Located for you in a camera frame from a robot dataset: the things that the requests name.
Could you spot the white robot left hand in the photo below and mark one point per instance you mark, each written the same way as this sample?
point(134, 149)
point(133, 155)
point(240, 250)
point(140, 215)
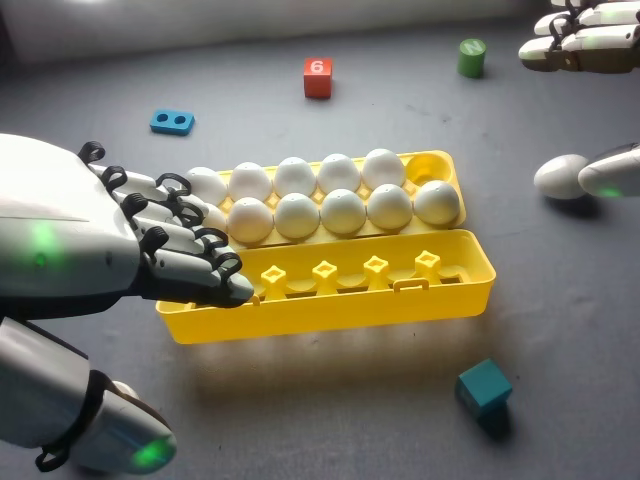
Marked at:
point(60, 240)

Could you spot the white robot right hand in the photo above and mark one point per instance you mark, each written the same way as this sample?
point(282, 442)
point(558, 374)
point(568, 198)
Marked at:
point(600, 45)

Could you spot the white toy egg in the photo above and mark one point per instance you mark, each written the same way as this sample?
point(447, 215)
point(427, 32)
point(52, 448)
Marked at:
point(343, 211)
point(295, 176)
point(389, 206)
point(207, 182)
point(339, 172)
point(557, 176)
point(250, 220)
point(250, 181)
point(217, 219)
point(437, 201)
point(383, 167)
point(297, 215)

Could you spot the yellow egg carton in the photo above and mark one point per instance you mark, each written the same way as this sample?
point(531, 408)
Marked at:
point(350, 300)

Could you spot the green cylinder letter N block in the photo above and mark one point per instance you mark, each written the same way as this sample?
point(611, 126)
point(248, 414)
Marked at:
point(471, 60)

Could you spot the blue two-hole block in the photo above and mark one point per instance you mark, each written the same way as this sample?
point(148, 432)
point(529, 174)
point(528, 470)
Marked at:
point(172, 124)

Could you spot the red number six block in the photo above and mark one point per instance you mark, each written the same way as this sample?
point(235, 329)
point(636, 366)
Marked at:
point(317, 80)

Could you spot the grey table cloth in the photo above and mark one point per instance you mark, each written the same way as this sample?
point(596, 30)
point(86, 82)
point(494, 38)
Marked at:
point(320, 410)

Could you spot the teal cube block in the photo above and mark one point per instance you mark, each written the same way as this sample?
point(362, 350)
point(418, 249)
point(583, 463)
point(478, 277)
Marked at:
point(485, 387)

